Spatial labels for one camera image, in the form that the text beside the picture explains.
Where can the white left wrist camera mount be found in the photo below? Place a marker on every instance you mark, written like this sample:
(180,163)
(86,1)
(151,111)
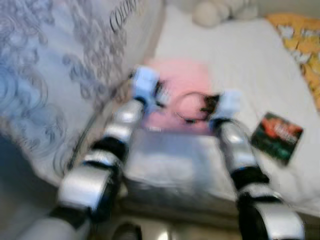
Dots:
(145,82)

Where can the pink pillow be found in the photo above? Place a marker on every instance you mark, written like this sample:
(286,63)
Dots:
(185,77)

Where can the white plush toy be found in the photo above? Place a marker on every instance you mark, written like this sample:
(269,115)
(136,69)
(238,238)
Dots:
(207,12)

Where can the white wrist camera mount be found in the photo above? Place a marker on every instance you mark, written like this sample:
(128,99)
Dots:
(229,104)
(145,82)

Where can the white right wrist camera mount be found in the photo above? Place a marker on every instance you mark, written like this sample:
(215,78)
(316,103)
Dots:
(229,104)

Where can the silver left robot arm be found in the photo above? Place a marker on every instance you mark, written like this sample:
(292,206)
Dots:
(90,185)

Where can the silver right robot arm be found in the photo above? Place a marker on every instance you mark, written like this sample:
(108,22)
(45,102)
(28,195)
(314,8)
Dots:
(237,145)

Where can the bed with white sheet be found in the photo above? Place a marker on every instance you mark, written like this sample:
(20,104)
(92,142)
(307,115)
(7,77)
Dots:
(240,60)

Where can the dark book with red print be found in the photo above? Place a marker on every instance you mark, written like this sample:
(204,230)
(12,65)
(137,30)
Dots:
(277,137)

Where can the yellow orange patterned blanket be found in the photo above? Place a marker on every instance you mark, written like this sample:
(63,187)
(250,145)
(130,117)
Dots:
(302,45)

